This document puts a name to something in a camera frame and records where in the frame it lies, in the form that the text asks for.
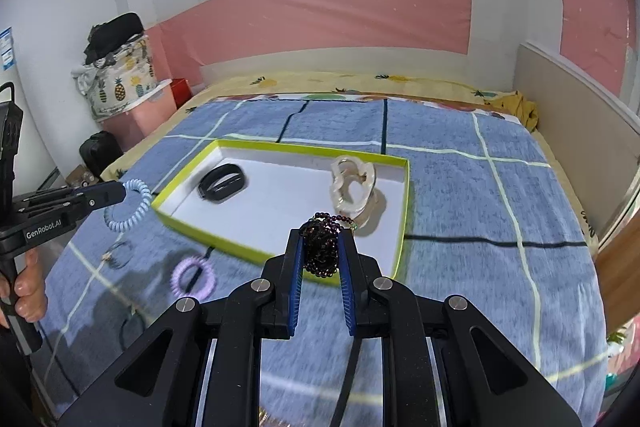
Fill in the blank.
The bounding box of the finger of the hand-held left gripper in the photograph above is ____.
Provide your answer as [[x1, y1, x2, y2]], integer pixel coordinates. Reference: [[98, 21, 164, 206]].
[[30, 182, 127, 209], [14, 202, 93, 222]]

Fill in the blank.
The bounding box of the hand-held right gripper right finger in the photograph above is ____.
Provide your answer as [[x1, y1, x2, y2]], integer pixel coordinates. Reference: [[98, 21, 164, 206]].
[[336, 229, 583, 427]]

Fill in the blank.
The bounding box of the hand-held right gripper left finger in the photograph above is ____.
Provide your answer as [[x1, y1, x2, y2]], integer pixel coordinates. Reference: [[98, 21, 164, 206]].
[[57, 228, 306, 427]]

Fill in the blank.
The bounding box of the dark purple bead bracelet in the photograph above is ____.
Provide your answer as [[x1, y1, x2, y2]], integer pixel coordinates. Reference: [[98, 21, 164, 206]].
[[300, 212, 358, 280]]

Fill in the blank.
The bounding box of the light blue coil hair tie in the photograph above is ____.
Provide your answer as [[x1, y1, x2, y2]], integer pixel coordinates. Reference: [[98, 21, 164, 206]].
[[103, 178, 152, 234]]

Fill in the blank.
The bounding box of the green cardboard box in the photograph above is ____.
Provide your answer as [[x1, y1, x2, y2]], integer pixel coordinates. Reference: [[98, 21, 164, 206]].
[[152, 138, 412, 282]]

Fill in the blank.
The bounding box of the person's left hand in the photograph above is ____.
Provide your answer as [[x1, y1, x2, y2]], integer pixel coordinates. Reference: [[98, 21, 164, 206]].
[[0, 253, 48, 330]]

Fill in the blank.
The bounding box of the open cardboard box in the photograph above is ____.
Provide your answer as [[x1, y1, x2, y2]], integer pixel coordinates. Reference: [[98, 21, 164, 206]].
[[67, 166, 102, 188]]

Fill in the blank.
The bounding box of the black backpack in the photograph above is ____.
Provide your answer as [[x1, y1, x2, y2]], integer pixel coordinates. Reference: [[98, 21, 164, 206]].
[[79, 131, 123, 180]]

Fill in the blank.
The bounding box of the pink plastic storage bin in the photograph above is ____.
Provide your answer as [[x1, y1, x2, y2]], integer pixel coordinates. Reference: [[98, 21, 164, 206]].
[[97, 79, 177, 148]]

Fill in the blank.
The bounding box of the pineapple print storage bag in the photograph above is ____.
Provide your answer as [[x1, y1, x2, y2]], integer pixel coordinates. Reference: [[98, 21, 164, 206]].
[[75, 34, 156, 122]]

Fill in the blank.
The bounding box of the black bangle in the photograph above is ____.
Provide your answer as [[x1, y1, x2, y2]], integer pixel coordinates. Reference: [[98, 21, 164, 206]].
[[197, 163, 248, 202]]

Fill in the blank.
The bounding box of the blue plaid blanket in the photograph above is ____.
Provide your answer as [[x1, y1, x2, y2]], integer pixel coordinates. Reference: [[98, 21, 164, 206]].
[[37, 97, 608, 427]]

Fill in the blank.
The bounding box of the red box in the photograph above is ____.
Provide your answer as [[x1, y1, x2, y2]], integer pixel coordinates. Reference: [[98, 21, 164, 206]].
[[170, 78, 193, 110]]

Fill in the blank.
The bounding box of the white appliance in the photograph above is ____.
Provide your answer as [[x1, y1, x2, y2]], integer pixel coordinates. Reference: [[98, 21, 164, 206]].
[[0, 0, 56, 195]]

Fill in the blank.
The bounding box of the black fabric bag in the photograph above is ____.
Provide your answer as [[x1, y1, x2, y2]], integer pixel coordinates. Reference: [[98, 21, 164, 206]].
[[84, 13, 145, 62]]

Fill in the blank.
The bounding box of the blue appliance label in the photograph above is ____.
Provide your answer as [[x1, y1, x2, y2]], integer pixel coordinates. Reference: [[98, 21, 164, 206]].
[[0, 27, 17, 72]]

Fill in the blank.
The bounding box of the yellow cloth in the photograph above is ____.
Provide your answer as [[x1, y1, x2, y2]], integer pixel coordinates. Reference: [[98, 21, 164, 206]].
[[492, 89, 540, 131]]

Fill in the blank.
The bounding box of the brown wooden board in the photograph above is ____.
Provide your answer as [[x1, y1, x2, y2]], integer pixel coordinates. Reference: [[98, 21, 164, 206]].
[[595, 212, 640, 338]]

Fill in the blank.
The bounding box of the beige headboard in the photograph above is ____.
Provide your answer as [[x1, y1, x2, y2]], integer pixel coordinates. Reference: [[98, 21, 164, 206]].
[[512, 43, 640, 248]]

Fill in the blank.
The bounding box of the translucent beige chain bracelet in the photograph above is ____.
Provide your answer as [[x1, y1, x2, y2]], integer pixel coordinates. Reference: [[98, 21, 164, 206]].
[[327, 155, 387, 229]]

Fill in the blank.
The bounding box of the purple coil hair tie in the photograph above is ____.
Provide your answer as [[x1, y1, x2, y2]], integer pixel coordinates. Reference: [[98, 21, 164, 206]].
[[171, 257, 217, 299]]

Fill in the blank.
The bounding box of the thin black hair tie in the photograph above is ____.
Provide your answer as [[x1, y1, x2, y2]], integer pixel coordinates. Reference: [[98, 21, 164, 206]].
[[119, 307, 151, 360]]

